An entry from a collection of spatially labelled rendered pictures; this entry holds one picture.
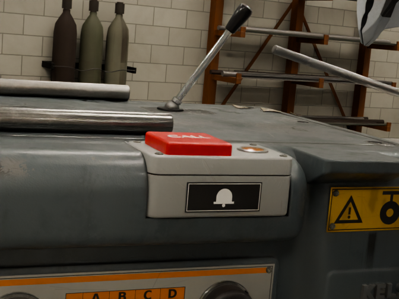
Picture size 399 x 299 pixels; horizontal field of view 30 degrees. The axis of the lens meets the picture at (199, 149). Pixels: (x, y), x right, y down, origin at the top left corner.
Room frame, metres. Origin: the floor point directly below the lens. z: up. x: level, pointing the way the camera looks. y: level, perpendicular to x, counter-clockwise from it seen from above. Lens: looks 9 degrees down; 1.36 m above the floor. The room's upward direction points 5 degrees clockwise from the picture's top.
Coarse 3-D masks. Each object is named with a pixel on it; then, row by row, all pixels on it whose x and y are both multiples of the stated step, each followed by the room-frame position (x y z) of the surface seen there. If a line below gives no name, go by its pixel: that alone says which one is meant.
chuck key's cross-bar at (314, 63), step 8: (280, 48) 0.98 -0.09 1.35; (288, 56) 0.98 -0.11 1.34; (296, 56) 0.99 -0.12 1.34; (304, 56) 0.99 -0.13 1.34; (304, 64) 0.99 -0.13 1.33; (312, 64) 0.99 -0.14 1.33; (320, 64) 1.00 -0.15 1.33; (328, 64) 1.00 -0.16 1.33; (328, 72) 1.00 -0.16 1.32; (336, 72) 1.00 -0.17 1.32; (344, 72) 1.01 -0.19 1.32; (352, 72) 1.01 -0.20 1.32; (352, 80) 1.01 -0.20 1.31; (360, 80) 1.01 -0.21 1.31; (368, 80) 1.02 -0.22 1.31; (376, 88) 1.02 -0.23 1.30; (384, 88) 1.02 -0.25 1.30; (392, 88) 1.03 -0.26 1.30
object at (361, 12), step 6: (360, 0) 0.97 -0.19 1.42; (366, 0) 0.96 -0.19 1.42; (372, 0) 0.96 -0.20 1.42; (360, 6) 0.97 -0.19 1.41; (366, 6) 0.96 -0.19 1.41; (372, 6) 0.96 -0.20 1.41; (360, 12) 0.97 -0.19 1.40; (366, 12) 0.96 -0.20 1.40; (360, 18) 0.97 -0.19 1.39; (366, 18) 0.97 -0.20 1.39; (360, 24) 0.96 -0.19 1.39; (360, 30) 0.96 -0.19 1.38; (360, 36) 0.97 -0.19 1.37
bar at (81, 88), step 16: (0, 80) 0.97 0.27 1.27; (16, 80) 0.98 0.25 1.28; (32, 80) 0.99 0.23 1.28; (32, 96) 0.99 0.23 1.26; (48, 96) 0.99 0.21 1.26; (64, 96) 1.00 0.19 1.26; (80, 96) 1.01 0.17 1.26; (96, 96) 1.02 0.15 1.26; (112, 96) 1.03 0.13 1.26; (128, 96) 1.04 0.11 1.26
